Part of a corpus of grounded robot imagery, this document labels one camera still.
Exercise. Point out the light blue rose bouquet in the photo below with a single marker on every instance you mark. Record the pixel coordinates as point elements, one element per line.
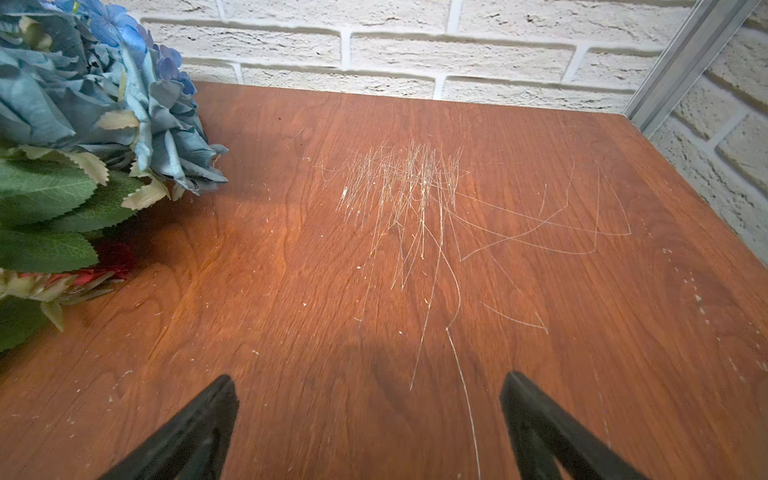
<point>64,89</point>

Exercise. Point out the red carnation flower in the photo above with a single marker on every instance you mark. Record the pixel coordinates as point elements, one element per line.
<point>47,294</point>

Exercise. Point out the aluminium right corner post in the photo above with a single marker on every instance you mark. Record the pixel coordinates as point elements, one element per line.
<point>707,30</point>

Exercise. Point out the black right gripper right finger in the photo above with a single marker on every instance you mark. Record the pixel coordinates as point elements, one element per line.
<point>547,440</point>

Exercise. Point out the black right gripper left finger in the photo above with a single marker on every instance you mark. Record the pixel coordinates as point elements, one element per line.
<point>193,444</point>

